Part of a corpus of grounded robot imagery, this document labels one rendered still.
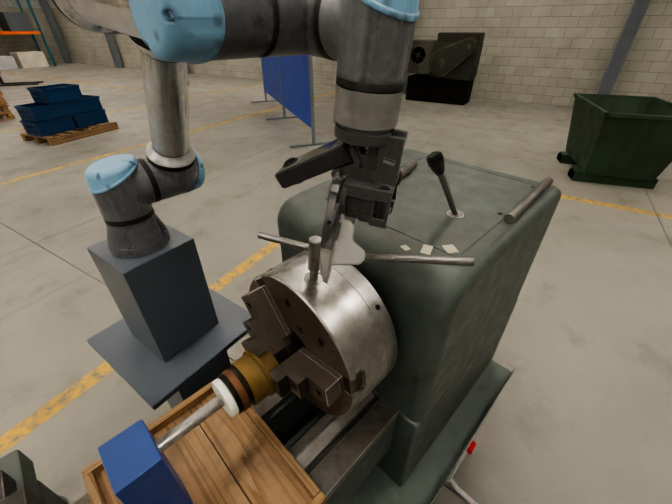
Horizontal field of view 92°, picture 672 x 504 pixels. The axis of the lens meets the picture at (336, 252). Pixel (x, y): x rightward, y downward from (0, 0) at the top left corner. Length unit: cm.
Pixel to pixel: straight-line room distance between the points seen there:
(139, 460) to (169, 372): 58
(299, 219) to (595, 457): 176
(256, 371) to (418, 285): 31
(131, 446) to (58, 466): 151
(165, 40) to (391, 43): 20
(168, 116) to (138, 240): 33
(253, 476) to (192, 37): 71
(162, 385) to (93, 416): 108
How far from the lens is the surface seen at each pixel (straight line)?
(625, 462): 215
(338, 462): 79
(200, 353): 115
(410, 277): 59
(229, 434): 82
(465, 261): 48
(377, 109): 37
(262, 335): 62
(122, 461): 60
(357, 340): 55
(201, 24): 35
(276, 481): 76
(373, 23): 36
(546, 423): 207
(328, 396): 57
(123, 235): 99
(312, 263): 53
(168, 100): 84
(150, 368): 118
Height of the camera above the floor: 160
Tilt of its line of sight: 35 degrees down
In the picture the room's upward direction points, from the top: straight up
